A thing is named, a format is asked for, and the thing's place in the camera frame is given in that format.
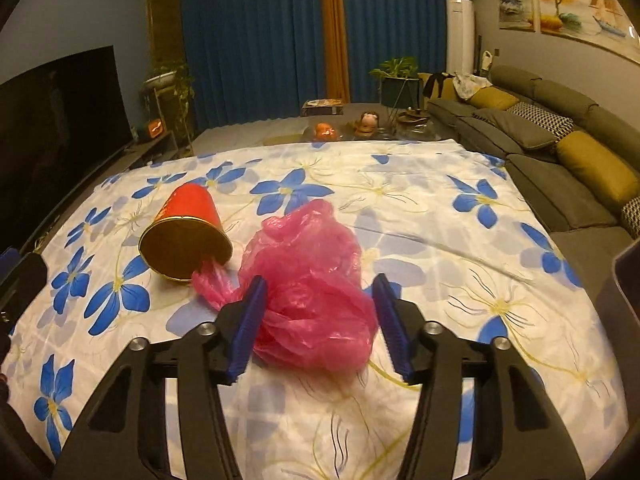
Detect orange curtain strip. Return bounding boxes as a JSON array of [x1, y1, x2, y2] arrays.
[[320, 0, 350, 103]]

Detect grey cushion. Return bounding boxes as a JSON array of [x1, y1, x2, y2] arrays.
[[473, 108, 555, 151]]

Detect dark grey trash bin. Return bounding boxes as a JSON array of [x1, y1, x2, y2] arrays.
[[592, 250, 640, 401]]

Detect far mustard cushion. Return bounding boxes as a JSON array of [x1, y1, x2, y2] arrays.
[[468, 86, 520, 110]]

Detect black television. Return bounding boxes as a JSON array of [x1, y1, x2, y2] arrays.
[[0, 47, 131, 249]]

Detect tree and ship painting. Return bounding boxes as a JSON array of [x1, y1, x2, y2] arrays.
[[537, 0, 639, 64]]

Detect far patterned cushion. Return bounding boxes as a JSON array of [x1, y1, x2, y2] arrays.
[[508, 102, 574, 141]]

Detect dark coffee table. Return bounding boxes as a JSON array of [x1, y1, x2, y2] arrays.
[[262, 99, 447, 146]]

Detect pink plastic bag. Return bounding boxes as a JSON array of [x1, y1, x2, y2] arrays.
[[191, 200, 378, 374]]

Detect white standing air conditioner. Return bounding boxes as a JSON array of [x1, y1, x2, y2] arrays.
[[446, 0, 475, 74]]

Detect red gold paper cup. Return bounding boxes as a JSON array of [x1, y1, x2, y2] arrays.
[[138, 182, 233, 282]]

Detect blue curtains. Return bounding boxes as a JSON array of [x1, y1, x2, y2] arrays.
[[181, 0, 447, 129]]

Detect mustard cushion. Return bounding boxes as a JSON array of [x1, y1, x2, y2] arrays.
[[555, 131, 639, 214], [468, 86, 520, 110]]

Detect grey sectional sofa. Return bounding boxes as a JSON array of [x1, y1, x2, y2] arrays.
[[423, 65, 639, 298]]

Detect patterned black white cushion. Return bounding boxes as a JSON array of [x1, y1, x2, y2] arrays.
[[620, 196, 640, 238]]

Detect plant on stand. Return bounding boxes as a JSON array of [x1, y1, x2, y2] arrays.
[[141, 61, 195, 155]]

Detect potted green plant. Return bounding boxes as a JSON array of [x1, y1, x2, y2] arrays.
[[369, 56, 421, 110]]

